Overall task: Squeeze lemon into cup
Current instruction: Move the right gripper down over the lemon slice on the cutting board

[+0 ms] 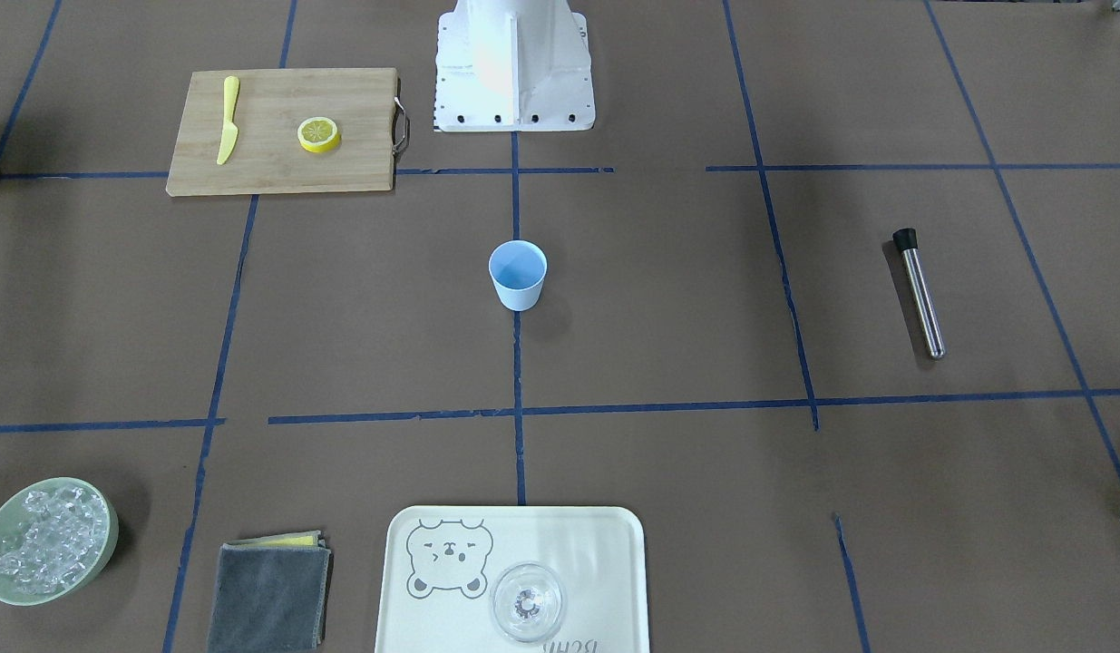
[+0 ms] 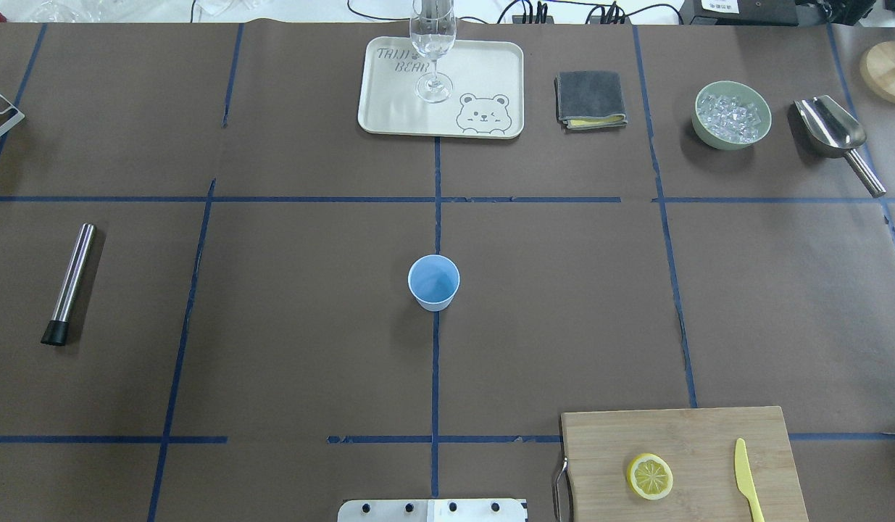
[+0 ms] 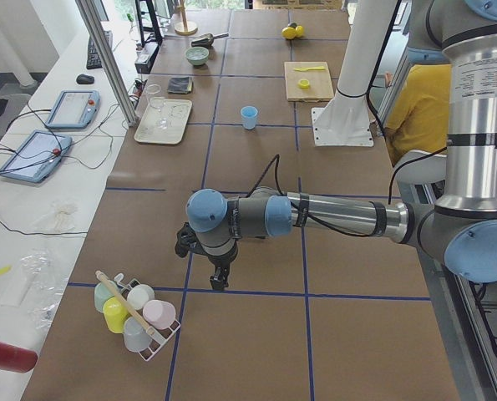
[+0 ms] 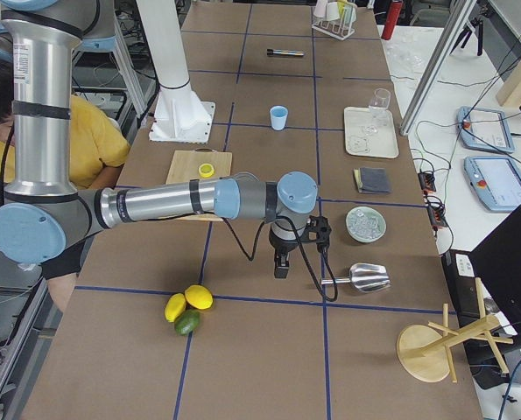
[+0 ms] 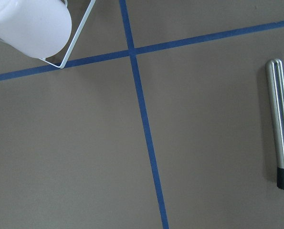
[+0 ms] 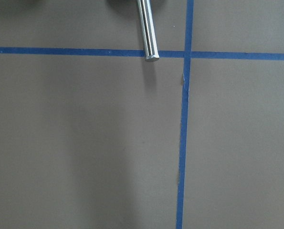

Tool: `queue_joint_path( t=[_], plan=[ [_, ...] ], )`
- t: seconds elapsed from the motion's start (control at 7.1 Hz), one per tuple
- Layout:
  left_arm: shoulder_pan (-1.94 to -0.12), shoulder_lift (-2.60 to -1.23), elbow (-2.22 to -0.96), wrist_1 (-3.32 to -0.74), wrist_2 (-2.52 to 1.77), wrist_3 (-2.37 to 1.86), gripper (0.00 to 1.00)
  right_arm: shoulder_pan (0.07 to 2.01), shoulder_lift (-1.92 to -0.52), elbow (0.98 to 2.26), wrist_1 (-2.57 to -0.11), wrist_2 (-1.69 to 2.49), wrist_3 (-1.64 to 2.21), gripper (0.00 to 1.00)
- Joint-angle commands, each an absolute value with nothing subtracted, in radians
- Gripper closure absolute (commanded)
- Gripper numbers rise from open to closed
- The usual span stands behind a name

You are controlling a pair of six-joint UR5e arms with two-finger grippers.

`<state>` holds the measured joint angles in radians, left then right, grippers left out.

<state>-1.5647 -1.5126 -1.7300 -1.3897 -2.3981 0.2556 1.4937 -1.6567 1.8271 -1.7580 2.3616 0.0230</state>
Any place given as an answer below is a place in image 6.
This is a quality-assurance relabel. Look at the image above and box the steel ice scoop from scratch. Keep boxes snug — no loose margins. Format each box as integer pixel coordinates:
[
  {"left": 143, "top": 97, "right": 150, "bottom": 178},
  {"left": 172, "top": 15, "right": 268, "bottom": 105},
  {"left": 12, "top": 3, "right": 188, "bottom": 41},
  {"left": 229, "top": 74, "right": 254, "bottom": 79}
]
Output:
[{"left": 136, "top": 0, "right": 159, "bottom": 62}]

